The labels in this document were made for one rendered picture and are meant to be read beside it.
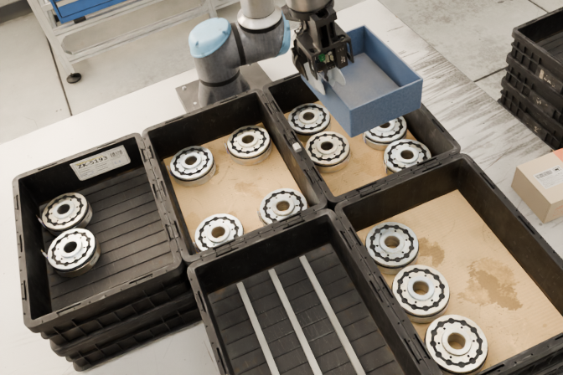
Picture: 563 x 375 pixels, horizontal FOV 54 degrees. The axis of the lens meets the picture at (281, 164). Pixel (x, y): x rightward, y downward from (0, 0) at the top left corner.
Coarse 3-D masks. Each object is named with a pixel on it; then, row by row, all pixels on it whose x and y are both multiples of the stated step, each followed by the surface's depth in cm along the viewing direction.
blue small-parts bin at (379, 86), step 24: (360, 48) 114; (384, 48) 106; (360, 72) 111; (384, 72) 110; (408, 72) 101; (336, 96) 98; (360, 96) 106; (384, 96) 96; (408, 96) 99; (336, 120) 103; (360, 120) 98; (384, 120) 100
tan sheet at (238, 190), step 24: (216, 144) 136; (216, 168) 131; (240, 168) 130; (264, 168) 129; (192, 192) 127; (216, 192) 126; (240, 192) 125; (264, 192) 124; (192, 216) 123; (240, 216) 121; (192, 240) 118
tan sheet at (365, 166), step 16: (288, 112) 140; (336, 128) 134; (304, 144) 132; (352, 144) 130; (352, 160) 127; (368, 160) 127; (336, 176) 125; (352, 176) 124; (368, 176) 124; (384, 176) 123; (336, 192) 122
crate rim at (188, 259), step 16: (240, 96) 131; (192, 112) 130; (272, 112) 127; (160, 128) 129; (288, 144) 119; (160, 176) 118; (304, 176) 114; (160, 192) 115; (320, 192) 110; (320, 208) 107; (176, 224) 111; (272, 224) 106; (176, 240) 107; (240, 240) 105; (192, 256) 104
